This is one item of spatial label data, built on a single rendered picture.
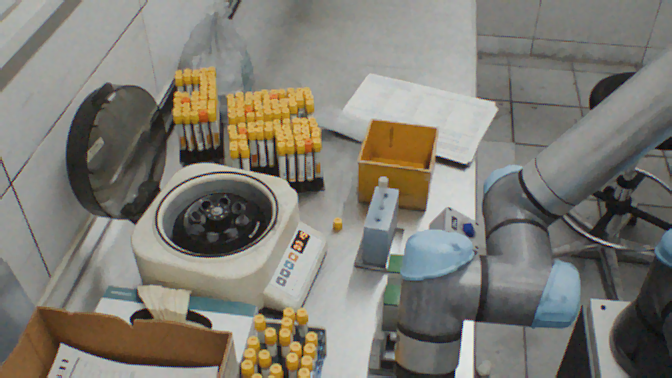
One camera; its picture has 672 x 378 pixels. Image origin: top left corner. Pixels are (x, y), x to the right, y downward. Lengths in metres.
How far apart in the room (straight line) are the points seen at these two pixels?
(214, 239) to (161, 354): 0.20
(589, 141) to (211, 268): 0.57
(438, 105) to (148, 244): 0.73
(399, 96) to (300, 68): 0.27
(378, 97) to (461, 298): 0.86
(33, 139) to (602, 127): 0.78
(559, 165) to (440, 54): 0.97
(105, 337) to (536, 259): 0.60
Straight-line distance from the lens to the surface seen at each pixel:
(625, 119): 0.80
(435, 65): 1.72
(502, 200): 0.87
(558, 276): 0.80
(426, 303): 0.77
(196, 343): 0.99
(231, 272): 1.06
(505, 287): 0.78
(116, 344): 1.05
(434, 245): 0.76
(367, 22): 1.88
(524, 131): 3.03
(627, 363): 1.11
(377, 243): 1.16
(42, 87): 1.13
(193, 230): 1.14
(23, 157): 1.10
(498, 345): 2.23
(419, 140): 1.37
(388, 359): 1.05
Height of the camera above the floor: 1.78
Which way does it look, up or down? 42 degrees down
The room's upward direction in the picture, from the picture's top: 1 degrees counter-clockwise
